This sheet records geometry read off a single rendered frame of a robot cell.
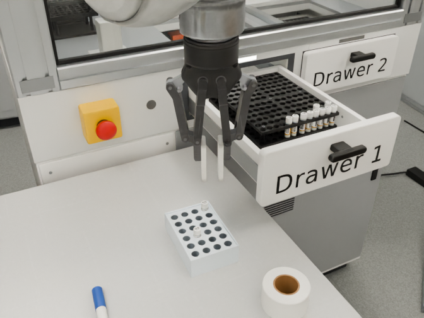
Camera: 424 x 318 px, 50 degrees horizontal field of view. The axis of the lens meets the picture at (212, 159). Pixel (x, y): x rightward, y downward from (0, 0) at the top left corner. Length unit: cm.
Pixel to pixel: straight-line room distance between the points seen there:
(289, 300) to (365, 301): 111
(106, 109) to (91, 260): 29
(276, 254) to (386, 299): 106
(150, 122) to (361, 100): 62
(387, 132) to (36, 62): 65
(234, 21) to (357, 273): 141
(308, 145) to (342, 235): 91
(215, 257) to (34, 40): 49
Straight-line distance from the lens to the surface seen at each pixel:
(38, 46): 90
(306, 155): 78
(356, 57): 118
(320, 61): 115
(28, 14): 87
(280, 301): 68
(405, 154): 261
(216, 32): 59
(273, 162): 74
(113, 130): 90
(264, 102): 94
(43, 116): 94
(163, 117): 101
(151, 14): 40
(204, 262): 74
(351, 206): 158
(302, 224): 148
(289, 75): 109
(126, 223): 86
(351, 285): 182
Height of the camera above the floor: 132
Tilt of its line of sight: 34 degrees down
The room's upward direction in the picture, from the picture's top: straight up
